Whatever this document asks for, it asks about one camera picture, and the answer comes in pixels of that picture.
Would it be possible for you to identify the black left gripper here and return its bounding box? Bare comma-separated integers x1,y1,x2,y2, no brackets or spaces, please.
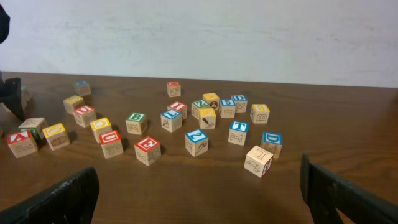
0,5,25,121

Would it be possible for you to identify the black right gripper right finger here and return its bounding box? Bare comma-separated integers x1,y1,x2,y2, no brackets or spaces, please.
300,152,397,223

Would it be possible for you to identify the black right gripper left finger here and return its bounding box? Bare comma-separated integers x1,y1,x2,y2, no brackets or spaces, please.
1,167,100,223

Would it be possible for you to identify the yellow O block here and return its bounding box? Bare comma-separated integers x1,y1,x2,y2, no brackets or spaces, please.
63,95,85,114

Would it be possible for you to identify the plain wood block green side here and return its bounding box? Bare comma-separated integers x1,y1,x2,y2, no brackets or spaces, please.
18,118,48,142

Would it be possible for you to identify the red A block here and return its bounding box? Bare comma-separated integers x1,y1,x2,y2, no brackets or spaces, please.
7,129,38,158

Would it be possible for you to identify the yellow J block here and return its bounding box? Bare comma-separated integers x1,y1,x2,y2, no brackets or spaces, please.
43,123,70,151

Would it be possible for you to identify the red U block lower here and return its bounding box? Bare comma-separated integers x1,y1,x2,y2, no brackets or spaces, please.
99,130,124,159

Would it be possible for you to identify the red u block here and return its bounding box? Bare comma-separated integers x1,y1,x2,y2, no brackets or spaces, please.
99,130,124,159
73,105,97,128

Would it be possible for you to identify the blue X block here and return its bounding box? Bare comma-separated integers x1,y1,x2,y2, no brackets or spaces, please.
74,80,91,96

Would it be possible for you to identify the blue D block lower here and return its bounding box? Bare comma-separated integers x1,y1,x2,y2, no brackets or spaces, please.
260,131,283,159

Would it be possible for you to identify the blue d block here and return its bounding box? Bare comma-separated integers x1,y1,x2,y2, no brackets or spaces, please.
231,95,248,113
260,131,283,159

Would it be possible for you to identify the plain wood block right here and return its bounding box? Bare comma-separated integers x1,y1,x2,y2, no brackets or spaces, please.
244,146,274,178

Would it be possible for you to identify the red U block upper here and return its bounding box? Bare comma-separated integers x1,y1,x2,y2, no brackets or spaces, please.
73,105,97,128

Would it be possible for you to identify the yellow C block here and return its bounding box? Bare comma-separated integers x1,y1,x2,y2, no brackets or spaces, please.
90,118,112,143

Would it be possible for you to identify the red E block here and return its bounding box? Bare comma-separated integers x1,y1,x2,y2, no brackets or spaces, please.
134,136,162,166

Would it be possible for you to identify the green B block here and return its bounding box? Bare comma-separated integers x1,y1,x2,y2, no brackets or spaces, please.
126,112,147,135

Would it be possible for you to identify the yellow 8 block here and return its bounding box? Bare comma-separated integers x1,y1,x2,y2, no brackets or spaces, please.
250,104,270,124

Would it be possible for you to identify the blue T block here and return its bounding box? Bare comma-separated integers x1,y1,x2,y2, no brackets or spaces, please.
228,120,249,146

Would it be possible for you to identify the blue D block upper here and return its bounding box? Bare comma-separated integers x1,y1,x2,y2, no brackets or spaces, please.
231,95,248,113

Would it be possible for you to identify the blue L block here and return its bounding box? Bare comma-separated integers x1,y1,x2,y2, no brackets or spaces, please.
160,109,182,133

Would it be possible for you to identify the blue 5 block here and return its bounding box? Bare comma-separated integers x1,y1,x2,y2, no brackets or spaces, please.
219,99,236,118

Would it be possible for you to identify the blue 2 block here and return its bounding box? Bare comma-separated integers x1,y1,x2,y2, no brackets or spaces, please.
185,129,209,157

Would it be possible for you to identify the yellow block middle right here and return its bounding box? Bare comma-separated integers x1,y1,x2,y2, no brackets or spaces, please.
199,108,216,129

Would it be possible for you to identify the red I block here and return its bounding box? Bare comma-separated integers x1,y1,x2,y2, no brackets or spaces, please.
167,101,187,119

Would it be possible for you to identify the yellow block upper right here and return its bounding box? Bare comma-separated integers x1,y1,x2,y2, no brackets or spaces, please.
203,92,220,110

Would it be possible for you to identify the red H block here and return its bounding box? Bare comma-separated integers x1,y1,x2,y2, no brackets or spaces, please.
167,81,181,97

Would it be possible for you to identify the green Z block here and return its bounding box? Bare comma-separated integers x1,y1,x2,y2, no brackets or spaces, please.
191,100,210,119

